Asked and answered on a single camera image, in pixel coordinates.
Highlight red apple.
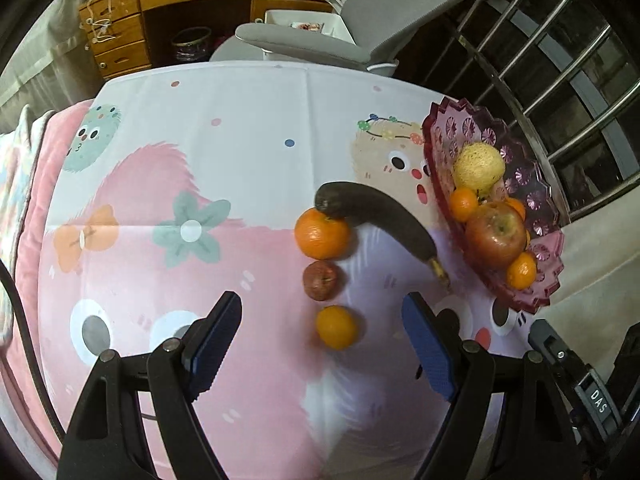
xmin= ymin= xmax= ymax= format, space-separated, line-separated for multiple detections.
xmin=465 ymin=201 xmax=528 ymax=270

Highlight small dark red fruit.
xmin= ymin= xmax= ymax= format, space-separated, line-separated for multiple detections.
xmin=302 ymin=260 xmax=346 ymax=302

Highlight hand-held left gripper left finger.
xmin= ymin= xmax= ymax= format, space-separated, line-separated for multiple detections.
xmin=56 ymin=290 xmax=244 ymax=480

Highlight pink blanket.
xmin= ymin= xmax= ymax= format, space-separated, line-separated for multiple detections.
xmin=0 ymin=100 xmax=96 ymax=461

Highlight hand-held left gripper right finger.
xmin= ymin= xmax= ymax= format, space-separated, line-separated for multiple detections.
xmin=401 ymin=291 xmax=586 ymax=480

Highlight yellow pear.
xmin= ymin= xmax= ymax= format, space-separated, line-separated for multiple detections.
xmin=453 ymin=143 xmax=506 ymax=196

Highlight small orange tangerine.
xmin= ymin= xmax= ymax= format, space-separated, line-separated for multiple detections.
xmin=315 ymin=305 xmax=360 ymax=351
xmin=502 ymin=196 xmax=527 ymax=222

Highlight white cable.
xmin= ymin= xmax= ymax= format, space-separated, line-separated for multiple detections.
xmin=85 ymin=0 xmax=118 ymax=43

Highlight metal window grille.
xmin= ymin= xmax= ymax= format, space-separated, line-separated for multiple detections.
xmin=400 ymin=0 xmax=640 ymax=221

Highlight black cable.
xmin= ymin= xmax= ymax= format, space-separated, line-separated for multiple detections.
xmin=0 ymin=260 xmax=66 ymax=436

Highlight grey office chair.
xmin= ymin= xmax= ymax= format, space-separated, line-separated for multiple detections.
xmin=210 ymin=0 xmax=498 ymax=73

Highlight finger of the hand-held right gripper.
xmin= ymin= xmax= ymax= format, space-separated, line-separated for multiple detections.
xmin=610 ymin=321 xmax=640 ymax=411
xmin=528 ymin=319 xmax=591 ymax=388

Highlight overripe dark banana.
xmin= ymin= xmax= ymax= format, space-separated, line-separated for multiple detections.
xmin=314 ymin=181 xmax=451 ymax=291

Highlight cartoon printed tablecloth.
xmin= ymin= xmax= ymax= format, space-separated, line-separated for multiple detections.
xmin=36 ymin=60 xmax=571 ymax=480

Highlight white lace bed cover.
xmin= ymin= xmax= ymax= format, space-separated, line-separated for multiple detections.
xmin=0 ymin=0 xmax=101 ymax=131

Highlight purple glass bowl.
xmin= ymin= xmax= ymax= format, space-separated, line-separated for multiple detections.
xmin=421 ymin=99 xmax=566 ymax=315

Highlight white storage box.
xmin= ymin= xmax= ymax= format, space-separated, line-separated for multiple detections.
xmin=264 ymin=8 xmax=346 ymax=38

